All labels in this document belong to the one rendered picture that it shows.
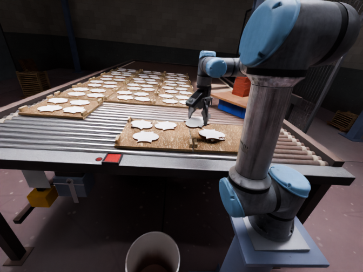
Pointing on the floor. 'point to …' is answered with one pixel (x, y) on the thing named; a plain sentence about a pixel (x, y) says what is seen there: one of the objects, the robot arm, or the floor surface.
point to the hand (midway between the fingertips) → (196, 122)
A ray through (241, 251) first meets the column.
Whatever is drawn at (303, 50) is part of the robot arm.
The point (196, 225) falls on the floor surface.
